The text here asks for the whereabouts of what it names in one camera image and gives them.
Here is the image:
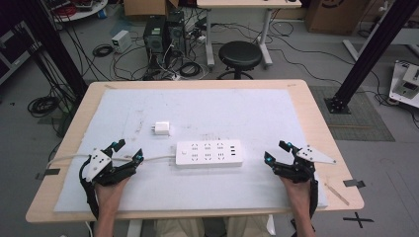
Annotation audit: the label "white power supply box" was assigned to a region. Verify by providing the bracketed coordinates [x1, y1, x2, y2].
[111, 30, 133, 54]

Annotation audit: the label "white power strip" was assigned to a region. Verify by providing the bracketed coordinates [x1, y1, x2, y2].
[175, 139, 244, 168]

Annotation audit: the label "black tape strip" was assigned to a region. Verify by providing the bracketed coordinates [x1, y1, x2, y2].
[35, 168, 61, 181]
[342, 179, 367, 190]

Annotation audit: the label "thin wooden stick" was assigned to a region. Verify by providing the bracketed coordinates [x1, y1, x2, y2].
[323, 182, 351, 207]

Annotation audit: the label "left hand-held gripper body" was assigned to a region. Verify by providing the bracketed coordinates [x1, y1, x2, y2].
[80, 149, 136, 187]

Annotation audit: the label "grey floor mat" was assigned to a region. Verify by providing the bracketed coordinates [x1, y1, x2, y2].
[309, 85, 396, 143]

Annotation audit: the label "coiled black cable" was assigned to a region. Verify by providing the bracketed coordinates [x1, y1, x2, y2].
[27, 96, 60, 119]
[179, 61, 203, 79]
[92, 43, 115, 58]

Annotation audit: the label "black computer tower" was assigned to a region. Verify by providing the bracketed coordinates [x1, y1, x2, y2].
[143, 15, 168, 68]
[165, 10, 188, 57]

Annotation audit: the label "person's beige pants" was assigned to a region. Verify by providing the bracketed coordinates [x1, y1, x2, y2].
[153, 215, 272, 237]

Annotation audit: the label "large cardboard box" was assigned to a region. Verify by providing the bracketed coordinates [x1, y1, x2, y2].
[303, 0, 371, 36]

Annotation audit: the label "white power strip cable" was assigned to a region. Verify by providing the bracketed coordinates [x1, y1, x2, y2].
[45, 153, 178, 170]

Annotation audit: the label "black round stool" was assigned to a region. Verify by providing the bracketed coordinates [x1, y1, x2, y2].
[216, 40, 264, 81]

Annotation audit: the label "person's left hand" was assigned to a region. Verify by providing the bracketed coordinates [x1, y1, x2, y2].
[95, 177, 131, 200]

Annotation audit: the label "white charger adapter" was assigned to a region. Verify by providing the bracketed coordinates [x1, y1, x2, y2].
[150, 120, 171, 136]

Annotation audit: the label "black tape cross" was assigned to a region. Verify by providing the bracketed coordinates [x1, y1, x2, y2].
[342, 211, 376, 229]

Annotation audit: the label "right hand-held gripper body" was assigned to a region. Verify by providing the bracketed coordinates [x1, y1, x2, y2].
[272, 144, 337, 184]

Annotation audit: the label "person's right hand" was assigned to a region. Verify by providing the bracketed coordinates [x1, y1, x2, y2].
[280, 176, 312, 200]

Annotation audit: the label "round white table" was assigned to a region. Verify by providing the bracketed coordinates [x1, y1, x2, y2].
[48, 0, 109, 23]

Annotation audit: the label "white metal device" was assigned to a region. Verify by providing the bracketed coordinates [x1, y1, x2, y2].
[388, 60, 419, 110]

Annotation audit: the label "black metal post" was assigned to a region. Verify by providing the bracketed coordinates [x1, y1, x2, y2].
[323, 0, 419, 115]
[6, 0, 89, 97]

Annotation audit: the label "white-legged wooden desk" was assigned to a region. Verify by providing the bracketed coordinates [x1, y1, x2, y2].
[196, 0, 302, 69]

